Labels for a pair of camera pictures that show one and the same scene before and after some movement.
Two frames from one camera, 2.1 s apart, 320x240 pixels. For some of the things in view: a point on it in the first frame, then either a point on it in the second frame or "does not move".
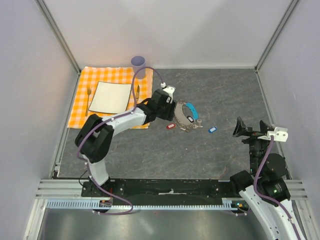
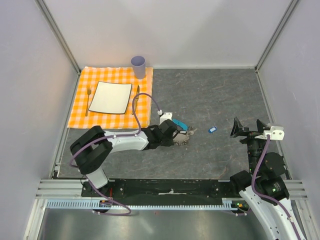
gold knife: [137, 94] does not move
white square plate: [111, 97] does not move
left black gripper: [170, 114] to [169, 142]
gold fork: [89, 91] does not move
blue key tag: [212, 129] does not move
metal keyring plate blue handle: [181, 118] to [182, 137]
